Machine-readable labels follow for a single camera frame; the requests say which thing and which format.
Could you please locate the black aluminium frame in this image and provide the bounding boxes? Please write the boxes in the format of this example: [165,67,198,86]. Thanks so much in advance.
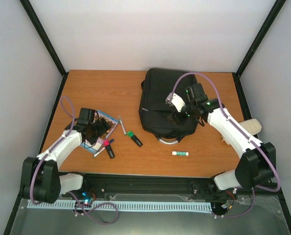
[4,0,291,235]

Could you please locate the cream pencil case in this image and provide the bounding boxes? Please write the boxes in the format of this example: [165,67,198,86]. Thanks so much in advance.
[221,118,262,145]

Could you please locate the silver pen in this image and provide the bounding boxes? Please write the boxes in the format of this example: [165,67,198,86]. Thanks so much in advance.
[118,116,127,135]

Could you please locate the pink highlighter marker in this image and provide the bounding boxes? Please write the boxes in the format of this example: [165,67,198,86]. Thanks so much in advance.
[103,140,115,159]

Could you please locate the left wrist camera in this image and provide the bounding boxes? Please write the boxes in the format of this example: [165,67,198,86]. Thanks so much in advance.
[76,108,96,125]

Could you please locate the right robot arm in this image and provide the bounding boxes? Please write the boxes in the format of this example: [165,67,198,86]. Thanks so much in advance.
[166,93,281,192]

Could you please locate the white glue stick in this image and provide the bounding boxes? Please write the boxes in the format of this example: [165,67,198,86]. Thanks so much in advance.
[172,151,189,156]

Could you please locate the light blue cable duct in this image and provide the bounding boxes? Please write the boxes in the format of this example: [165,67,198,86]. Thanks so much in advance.
[26,199,212,213]

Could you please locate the black student bag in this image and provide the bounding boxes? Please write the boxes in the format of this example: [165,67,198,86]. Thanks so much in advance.
[138,68,200,142]

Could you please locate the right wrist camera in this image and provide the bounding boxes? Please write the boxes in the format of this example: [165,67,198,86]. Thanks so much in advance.
[186,83,208,102]

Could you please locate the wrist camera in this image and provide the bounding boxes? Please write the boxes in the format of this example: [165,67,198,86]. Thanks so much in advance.
[186,83,208,102]
[76,108,96,125]

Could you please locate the dog picture book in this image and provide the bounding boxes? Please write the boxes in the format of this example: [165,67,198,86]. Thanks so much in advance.
[80,110,119,154]

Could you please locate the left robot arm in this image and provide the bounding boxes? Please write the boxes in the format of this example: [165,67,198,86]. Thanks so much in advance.
[20,119,110,204]

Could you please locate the green highlighter marker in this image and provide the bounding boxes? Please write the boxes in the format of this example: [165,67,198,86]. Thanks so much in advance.
[127,131,143,147]

